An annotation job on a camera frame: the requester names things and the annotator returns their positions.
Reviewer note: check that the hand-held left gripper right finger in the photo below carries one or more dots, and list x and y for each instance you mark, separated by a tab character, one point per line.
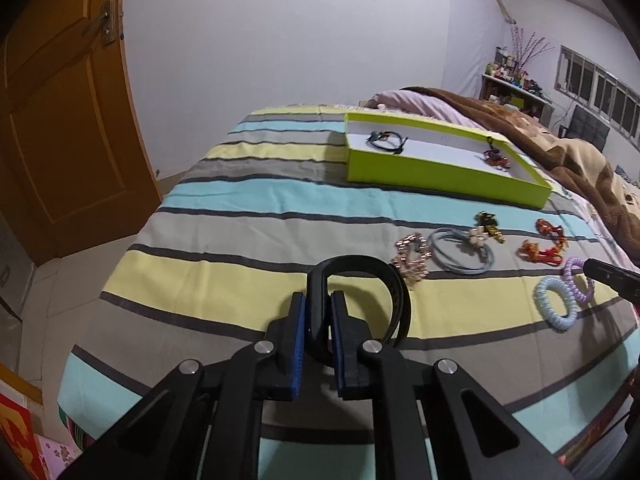
339	345

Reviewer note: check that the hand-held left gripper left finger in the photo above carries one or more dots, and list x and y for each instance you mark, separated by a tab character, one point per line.
298	345

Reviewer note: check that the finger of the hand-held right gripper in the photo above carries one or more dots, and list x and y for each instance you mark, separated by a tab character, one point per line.
612	277

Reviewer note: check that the black watch band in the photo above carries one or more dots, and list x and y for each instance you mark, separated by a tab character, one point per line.
320	320

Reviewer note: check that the rose gold hair clip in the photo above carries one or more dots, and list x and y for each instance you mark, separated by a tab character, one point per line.
412	260

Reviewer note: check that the dark gold beaded hair accessory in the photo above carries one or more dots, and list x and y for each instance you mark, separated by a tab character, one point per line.
487	222

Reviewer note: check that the lime green cardboard box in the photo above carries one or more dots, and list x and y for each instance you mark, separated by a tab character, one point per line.
450	180

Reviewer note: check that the black chair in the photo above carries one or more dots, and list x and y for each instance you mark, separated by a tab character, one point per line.
587	127

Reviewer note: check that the brown plush blanket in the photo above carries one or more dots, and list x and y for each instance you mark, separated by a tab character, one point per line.
550	130

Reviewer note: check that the striped bedsheet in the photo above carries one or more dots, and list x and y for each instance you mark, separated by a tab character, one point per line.
225	200

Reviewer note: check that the barred window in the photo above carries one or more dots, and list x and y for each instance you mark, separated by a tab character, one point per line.
600	87

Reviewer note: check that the group of bottles and jars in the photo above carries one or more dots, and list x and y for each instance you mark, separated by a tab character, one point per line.
510	67

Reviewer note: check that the decorative purple branches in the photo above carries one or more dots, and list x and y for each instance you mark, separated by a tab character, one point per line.
527	50

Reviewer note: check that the pink quilt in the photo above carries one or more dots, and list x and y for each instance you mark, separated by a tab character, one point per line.
415	102

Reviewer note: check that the pink floral box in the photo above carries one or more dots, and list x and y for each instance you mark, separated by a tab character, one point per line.
55	457

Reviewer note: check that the red printed board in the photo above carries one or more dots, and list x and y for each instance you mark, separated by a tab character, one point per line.
15	440

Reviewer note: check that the orange wooden door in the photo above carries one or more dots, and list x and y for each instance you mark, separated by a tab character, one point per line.
65	135

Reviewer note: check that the metal door latch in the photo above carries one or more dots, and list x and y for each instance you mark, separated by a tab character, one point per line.
106	25

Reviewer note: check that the white wall shelf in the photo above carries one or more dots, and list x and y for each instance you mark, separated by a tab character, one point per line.
520	97

